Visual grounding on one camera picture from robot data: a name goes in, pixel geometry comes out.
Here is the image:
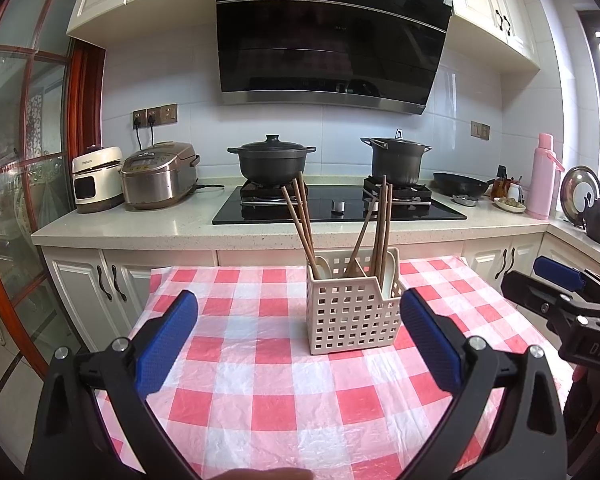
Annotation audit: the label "silver rice cooker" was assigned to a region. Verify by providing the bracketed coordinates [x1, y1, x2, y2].
[119, 141, 202, 211]

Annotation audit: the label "wide gold wall socket panel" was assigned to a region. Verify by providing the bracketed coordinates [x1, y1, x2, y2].
[132, 103, 179, 128]

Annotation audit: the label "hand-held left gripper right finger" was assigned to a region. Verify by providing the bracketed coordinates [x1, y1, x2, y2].
[400, 287, 568, 480]

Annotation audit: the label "black stockpot with lid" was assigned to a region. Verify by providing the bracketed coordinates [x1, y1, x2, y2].
[360, 129, 433, 187]

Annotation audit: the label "white lower kitchen cabinets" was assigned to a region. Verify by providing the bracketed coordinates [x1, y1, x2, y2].
[32, 235, 600, 361]

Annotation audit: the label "black casserole pot with lid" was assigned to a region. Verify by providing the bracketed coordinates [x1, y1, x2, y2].
[227, 134, 317, 186]

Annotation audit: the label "white upper kitchen cabinets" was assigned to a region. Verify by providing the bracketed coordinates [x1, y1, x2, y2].
[66, 0, 541, 73]

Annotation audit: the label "black range hood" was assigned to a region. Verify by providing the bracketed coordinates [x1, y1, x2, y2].
[214, 0, 456, 116]

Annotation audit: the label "black frying pan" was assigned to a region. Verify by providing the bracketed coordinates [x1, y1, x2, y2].
[432, 171, 496, 199]

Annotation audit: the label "pink thermos flask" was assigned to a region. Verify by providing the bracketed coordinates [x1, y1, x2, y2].
[526, 132, 565, 221]

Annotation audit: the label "red wooden glass door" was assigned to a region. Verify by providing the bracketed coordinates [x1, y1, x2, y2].
[0, 0, 106, 431]

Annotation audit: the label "dark condiment bottle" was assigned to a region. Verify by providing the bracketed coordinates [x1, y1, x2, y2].
[490, 165, 508, 198]

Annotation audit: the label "white plastic utensil basket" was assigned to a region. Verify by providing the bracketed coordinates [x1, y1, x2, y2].
[306, 247, 407, 356]

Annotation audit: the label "steel pot lid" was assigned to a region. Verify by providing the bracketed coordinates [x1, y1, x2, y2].
[560, 165, 600, 226]

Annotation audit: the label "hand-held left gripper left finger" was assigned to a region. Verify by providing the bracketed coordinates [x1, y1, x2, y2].
[25, 290, 199, 480]

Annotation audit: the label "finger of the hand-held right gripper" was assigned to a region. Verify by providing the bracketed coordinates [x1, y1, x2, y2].
[501, 270, 600, 321]
[534, 256, 600, 311]

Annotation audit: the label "black glass gas cooktop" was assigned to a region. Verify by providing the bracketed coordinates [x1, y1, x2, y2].
[211, 177, 468, 226]

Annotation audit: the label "red white checked tablecloth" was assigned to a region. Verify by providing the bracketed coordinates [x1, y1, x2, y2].
[92, 255, 573, 480]

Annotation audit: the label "white kitchen cabinets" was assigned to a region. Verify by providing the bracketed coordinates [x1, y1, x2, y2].
[66, 0, 541, 73]
[32, 235, 600, 361]

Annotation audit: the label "person's left hand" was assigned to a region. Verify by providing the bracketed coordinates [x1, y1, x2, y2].
[200, 467, 316, 480]

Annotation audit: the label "small dish with food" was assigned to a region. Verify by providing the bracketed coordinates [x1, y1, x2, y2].
[492, 197, 527, 215]

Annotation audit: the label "white small electric cooker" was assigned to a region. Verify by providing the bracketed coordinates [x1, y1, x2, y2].
[71, 145, 126, 214]

